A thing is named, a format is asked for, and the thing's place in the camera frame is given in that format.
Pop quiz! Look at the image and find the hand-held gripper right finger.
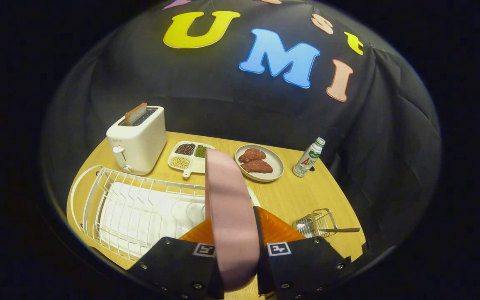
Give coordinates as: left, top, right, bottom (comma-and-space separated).
253, 206, 351, 300

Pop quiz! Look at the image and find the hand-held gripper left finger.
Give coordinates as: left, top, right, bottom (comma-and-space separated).
125, 217, 226, 300

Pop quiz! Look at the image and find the metal wire basket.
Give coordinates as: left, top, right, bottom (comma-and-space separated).
293, 208, 338, 239

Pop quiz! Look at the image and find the white wire dish rack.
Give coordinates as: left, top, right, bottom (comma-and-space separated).
70, 165, 261, 262

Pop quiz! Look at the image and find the pink plate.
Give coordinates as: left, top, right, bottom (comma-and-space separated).
205, 149, 261, 291

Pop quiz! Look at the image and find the beige plate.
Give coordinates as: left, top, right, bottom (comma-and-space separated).
235, 144, 285, 183

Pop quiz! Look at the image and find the white green drink bottle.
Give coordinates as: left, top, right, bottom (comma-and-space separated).
292, 137, 326, 178

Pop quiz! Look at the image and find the red meat piece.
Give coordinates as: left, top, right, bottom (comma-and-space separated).
240, 160, 273, 174
239, 148, 267, 163

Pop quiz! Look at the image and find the white divided bean tray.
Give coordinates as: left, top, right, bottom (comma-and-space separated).
168, 141, 215, 179

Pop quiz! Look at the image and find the white toaster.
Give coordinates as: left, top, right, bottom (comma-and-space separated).
106, 106, 167, 176

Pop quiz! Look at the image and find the brown toast slice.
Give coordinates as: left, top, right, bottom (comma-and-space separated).
125, 103, 148, 126

